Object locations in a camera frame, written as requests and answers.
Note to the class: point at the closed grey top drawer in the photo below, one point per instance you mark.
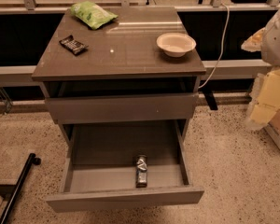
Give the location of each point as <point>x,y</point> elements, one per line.
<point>122,108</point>

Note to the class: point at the grey drawer cabinet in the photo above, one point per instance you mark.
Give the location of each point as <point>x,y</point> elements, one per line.
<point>122,58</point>

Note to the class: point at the black snack bar wrapper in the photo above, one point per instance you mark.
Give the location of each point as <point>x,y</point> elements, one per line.
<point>72,45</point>

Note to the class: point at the white paper bowl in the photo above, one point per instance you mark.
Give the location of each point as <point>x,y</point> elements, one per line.
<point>175,44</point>

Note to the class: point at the black metal stand leg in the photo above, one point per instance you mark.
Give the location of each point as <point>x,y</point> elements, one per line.
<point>31,160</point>

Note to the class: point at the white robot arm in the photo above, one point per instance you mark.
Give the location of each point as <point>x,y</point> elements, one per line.
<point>267,42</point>

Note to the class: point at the grey window rail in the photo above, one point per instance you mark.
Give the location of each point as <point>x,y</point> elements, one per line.
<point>21,76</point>

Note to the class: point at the silver blue redbull can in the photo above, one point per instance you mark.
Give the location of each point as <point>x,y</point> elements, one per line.
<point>141,171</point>

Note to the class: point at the green chip bag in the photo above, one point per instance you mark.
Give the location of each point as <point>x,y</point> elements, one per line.
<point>91,14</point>

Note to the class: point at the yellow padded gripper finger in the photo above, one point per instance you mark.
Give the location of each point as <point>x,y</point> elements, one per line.
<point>265,100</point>

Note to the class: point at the open grey middle drawer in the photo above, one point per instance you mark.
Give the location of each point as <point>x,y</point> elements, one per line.
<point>100,167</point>

